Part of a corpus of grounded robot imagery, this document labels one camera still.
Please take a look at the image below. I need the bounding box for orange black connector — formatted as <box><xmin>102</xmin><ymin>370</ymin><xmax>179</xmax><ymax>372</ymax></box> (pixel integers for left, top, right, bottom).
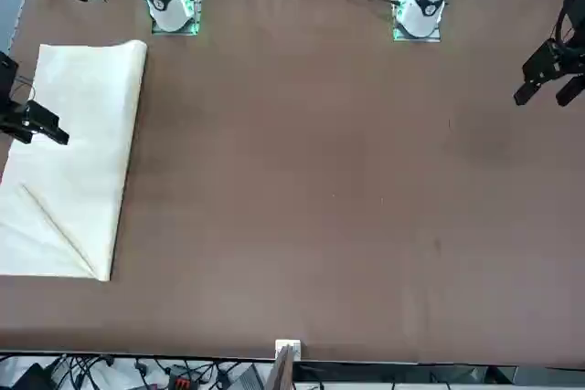
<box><xmin>165</xmin><ymin>364</ymin><xmax>203</xmax><ymax>390</ymax></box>

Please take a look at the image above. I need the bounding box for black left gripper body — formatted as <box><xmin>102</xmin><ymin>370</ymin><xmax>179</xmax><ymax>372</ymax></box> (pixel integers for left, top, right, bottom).
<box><xmin>561</xmin><ymin>0</ymin><xmax>585</xmax><ymax>49</ymax></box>

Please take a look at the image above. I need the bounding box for cream tablecloth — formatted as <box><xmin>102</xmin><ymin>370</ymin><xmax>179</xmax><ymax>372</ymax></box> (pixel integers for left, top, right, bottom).
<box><xmin>0</xmin><ymin>39</ymin><xmax>149</xmax><ymax>282</ymax></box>

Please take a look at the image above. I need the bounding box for slanted aluminium mast rail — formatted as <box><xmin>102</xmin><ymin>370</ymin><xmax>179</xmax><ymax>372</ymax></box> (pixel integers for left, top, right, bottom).
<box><xmin>266</xmin><ymin>343</ymin><xmax>296</xmax><ymax>390</ymax></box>

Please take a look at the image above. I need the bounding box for white rail foot bracket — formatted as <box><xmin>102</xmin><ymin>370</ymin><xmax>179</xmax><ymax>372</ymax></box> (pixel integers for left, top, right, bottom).
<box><xmin>274</xmin><ymin>338</ymin><xmax>303</xmax><ymax>361</ymax></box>

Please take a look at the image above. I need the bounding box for dark ribbed power adapter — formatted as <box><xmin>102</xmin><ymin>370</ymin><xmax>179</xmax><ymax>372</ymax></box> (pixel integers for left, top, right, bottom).
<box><xmin>228</xmin><ymin>362</ymin><xmax>267</xmax><ymax>390</ymax></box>

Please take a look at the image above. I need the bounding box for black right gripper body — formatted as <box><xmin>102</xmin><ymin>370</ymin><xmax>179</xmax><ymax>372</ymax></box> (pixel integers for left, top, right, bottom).
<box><xmin>0</xmin><ymin>50</ymin><xmax>20</xmax><ymax>111</ymax></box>

